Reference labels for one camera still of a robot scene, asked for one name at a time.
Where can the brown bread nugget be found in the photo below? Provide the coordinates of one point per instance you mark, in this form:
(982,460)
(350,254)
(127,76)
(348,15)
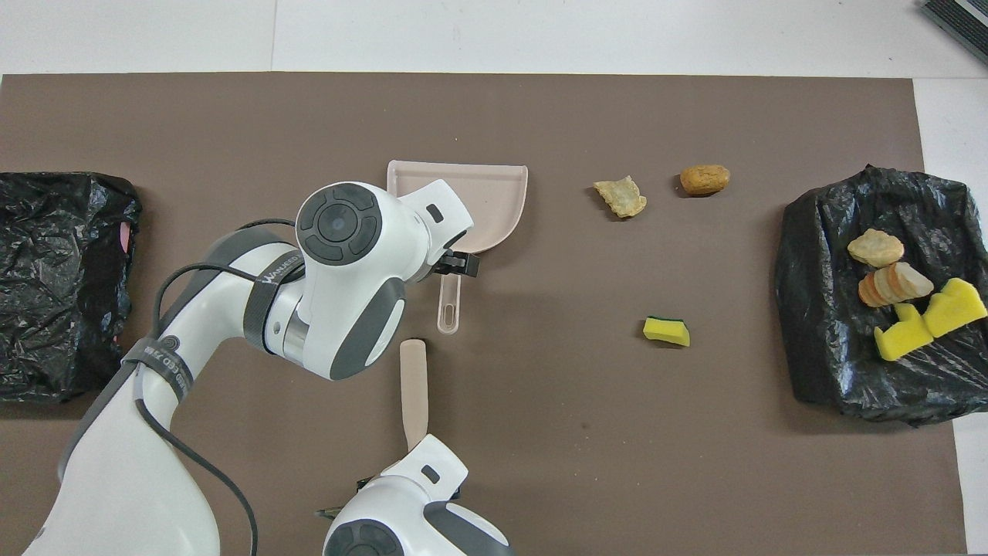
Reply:
(704,179)

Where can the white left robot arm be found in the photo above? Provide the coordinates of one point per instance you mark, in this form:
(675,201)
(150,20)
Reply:
(347,262)

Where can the brown table mat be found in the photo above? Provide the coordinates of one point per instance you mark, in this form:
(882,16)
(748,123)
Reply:
(617,463)

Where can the beige plastic dustpan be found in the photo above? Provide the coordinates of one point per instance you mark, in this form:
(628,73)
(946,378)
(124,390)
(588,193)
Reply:
(494,201)

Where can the pale round bread piece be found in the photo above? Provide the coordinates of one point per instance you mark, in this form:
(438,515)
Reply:
(876,248)

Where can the black bag-lined trash bin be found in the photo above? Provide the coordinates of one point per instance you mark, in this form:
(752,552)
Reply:
(818,309)

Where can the grey ribbed box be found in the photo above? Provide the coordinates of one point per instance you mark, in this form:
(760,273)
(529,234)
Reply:
(961,27)

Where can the notched yellow sponge piece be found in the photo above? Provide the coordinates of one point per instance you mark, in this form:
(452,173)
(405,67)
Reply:
(901,338)

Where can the yellow sponge wedge piece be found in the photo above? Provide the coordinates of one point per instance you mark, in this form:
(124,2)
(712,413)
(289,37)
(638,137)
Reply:
(955,307)

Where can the orange striped bread roll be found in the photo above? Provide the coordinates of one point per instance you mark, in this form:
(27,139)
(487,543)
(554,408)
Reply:
(895,284)

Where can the black bag-lined bin pink spot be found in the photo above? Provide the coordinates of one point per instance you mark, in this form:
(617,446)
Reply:
(54,293)

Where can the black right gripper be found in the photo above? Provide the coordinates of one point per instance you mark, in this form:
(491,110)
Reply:
(367,486)

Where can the yellow sponge green backing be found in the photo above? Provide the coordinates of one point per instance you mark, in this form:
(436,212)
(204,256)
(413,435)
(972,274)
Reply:
(666,332)

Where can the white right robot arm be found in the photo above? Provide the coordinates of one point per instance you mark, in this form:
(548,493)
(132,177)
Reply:
(417,502)

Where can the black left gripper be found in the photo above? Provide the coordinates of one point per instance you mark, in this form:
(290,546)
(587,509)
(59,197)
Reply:
(444,267)

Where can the beige brush black bristles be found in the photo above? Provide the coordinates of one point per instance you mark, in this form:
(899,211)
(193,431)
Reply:
(414,386)

